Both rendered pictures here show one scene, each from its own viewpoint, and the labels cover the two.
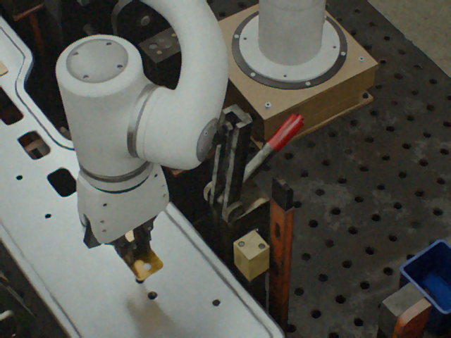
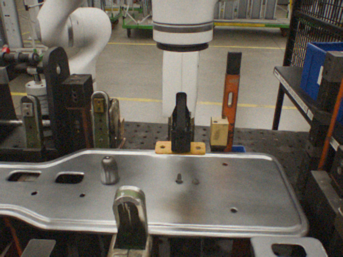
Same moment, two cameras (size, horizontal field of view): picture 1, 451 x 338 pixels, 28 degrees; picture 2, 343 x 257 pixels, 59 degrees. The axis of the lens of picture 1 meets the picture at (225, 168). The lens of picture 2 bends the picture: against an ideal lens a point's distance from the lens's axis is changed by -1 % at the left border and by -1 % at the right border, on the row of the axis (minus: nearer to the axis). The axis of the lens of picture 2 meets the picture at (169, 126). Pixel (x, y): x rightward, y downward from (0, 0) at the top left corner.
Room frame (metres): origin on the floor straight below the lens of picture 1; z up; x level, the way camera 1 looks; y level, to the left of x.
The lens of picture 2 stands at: (0.37, 0.49, 1.35)
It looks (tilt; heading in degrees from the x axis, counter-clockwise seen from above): 27 degrees down; 307
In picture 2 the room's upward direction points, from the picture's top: straight up
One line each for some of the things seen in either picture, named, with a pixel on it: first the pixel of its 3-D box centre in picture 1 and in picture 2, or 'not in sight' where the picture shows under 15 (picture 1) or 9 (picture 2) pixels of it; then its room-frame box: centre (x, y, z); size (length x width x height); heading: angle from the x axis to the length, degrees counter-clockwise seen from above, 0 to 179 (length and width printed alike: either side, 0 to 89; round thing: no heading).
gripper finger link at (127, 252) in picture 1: (115, 245); (180, 136); (0.61, 0.14, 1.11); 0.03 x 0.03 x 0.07; 34
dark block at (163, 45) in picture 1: (176, 136); (88, 155); (0.95, 0.08, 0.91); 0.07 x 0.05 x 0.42; 124
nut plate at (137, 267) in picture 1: (134, 248); (180, 145); (0.63, 0.12, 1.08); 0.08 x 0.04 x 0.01; 34
